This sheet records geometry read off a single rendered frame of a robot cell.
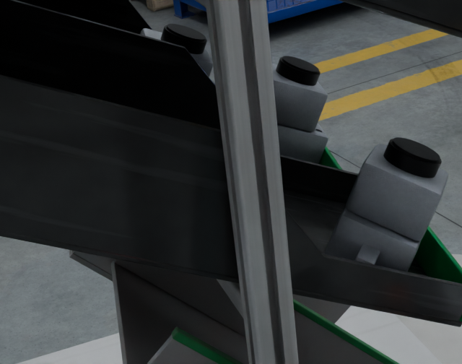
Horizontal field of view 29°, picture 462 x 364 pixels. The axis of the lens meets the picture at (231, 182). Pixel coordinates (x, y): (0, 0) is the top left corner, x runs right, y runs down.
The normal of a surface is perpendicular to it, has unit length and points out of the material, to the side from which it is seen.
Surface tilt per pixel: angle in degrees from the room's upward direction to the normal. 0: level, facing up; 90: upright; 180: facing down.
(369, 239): 78
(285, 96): 90
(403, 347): 0
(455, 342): 0
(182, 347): 90
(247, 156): 90
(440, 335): 0
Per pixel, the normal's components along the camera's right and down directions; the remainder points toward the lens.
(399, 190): -0.31, 0.26
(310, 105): 0.18, 0.43
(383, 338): -0.11, -0.89
